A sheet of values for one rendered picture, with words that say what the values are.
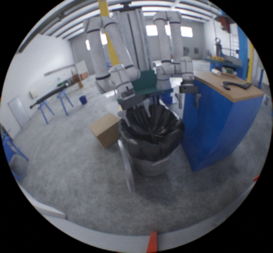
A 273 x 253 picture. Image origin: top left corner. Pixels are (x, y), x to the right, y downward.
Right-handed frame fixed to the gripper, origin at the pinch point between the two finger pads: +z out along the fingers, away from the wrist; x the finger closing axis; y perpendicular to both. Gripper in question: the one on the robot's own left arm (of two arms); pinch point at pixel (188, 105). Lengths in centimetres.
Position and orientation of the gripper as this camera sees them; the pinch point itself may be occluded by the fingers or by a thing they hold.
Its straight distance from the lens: 69.1
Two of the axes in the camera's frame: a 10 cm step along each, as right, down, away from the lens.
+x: 10.0, -0.5, -0.3
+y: -0.1, 2.2, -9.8
